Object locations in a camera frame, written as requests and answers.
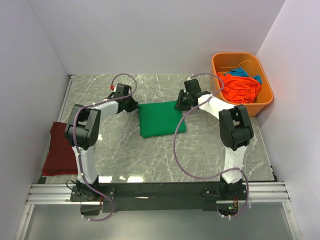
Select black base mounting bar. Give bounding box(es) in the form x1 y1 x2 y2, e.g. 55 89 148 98
70 180 248 216

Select green t shirt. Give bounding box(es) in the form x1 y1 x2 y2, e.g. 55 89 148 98
138 100 182 139

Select blue t shirt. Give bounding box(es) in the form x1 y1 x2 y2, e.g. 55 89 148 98
224 67 262 85

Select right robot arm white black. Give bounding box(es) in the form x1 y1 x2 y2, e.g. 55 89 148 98
175 78 254 200

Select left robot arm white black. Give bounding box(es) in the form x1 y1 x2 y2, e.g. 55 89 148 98
64 83 138 201

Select orange t shirt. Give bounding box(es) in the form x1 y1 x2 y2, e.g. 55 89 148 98
217 72 262 104

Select orange plastic basket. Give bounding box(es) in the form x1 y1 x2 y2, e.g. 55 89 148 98
211 52 274 117

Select folded dark red t shirt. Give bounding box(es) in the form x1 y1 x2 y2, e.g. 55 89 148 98
42 122 78 177

